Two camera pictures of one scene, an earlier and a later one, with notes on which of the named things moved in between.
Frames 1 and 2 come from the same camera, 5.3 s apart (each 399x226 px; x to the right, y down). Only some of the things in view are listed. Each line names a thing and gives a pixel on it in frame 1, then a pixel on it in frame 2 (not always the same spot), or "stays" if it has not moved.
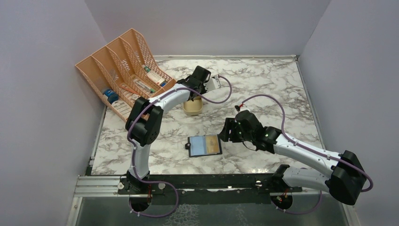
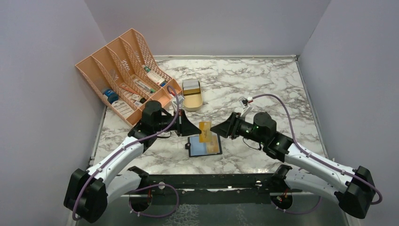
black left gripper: (203, 89) → (184, 126)
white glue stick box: (156, 78) stays
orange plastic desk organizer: (124, 73) stays
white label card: (123, 108) stays
